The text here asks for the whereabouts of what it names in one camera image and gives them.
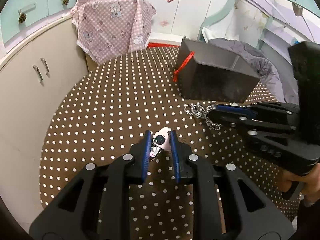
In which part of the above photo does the red storage bench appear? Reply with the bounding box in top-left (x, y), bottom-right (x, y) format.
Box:
top-left (147, 42), bottom-right (179, 48)

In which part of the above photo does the grey duvet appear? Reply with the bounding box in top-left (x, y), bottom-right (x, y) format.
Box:
top-left (208, 38), bottom-right (299, 105)

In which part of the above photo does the silver ball chain necklace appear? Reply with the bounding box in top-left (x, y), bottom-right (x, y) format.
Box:
top-left (184, 101), bottom-right (223, 131)

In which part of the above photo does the beige cabinet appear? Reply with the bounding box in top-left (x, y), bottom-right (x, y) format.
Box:
top-left (1, 18), bottom-right (87, 231)

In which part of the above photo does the red cord charm bracelet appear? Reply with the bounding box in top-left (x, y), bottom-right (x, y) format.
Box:
top-left (172, 50), bottom-right (196, 83)

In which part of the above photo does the dark grey storage box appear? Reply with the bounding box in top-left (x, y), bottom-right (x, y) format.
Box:
top-left (173, 38), bottom-right (260, 103)

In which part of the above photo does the pink bear print cloth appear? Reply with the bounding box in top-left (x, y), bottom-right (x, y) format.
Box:
top-left (70, 0), bottom-right (156, 65)

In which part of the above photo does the mint drawer unit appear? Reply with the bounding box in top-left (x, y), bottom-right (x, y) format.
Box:
top-left (1, 0), bottom-right (76, 43)

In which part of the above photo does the person's right hand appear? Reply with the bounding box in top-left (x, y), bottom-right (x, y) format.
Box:
top-left (278, 163), bottom-right (320, 207)

